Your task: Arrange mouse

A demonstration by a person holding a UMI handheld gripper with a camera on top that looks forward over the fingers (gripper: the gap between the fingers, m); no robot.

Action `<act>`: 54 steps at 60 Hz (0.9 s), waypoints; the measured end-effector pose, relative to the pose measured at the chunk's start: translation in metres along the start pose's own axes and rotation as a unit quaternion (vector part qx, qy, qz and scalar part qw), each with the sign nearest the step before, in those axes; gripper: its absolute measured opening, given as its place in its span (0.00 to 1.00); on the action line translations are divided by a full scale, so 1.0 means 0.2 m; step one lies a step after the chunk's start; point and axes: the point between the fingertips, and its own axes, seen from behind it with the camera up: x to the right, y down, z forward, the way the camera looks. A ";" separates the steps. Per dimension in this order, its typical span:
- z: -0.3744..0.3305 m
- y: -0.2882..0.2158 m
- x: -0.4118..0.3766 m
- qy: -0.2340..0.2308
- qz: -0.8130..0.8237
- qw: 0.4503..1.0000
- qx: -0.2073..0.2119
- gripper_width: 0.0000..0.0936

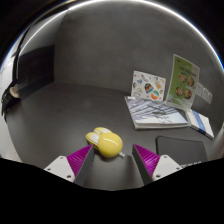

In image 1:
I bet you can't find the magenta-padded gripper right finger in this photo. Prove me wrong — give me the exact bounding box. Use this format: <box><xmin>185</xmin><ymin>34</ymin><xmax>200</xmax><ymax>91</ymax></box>
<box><xmin>131</xmin><ymin>143</ymin><xmax>183</xmax><ymax>186</ymax></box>

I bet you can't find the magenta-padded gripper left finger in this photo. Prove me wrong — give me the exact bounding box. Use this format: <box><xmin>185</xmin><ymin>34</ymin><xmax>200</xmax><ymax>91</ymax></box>
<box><xmin>43</xmin><ymin>144</ymin><xmax>96</xmax><ymax>187</ymax></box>

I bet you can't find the yellow computer mouse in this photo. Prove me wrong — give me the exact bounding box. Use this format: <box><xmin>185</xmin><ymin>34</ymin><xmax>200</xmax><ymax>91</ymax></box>
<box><xmin>85</xmin><ymin>126</ymin><xmax>127</xmax><ymax>159</ymax></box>

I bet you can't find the black mouse pad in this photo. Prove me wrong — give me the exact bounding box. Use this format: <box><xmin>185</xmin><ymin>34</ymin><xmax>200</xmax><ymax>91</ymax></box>
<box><xmin>155</xmin><ymin>135</ymin><xmax>208</xmax><ymax>166</ymax></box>

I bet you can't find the grey striped book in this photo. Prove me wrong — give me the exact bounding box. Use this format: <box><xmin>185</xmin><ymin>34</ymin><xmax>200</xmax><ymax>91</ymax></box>
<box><xmin>124</xmin><ymin>95</ymin><xmax>190</xmax><ymax>131</ymax></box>

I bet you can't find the white book with blue stripe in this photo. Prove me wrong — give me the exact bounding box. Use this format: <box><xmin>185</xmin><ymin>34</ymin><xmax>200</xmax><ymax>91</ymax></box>
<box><xmin>184</xmin><ymin>108</ymin><xmax>215</xmax><ymax>140</ymax></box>

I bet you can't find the white colourful sticker card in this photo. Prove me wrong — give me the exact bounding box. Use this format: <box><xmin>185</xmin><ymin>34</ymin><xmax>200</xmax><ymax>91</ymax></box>
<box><xmin>130</xmin><ymin>70</ymin><xmax>167</xmax><ymax>102</ymax></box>

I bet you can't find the green menu sign stand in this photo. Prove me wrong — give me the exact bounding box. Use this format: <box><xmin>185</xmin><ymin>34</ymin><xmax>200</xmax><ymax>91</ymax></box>
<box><xmin>165</xmin><ymin>53</ymin><xmax>201</xmax><ymax>111</ymax></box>

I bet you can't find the black desk lamp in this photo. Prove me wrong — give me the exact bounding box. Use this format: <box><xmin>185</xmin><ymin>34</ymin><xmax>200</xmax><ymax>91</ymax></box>
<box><xmin>0</xmin><ymin>31</ymin><xmax>31</xmax><ymax>117</ymax></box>

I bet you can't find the white wall socket panel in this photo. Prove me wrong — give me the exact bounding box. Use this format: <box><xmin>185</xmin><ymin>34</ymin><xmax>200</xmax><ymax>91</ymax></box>
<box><xmin>195</xmin><ymin>82</ymin><xmax>214</xmax><ymax>105</ymax></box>

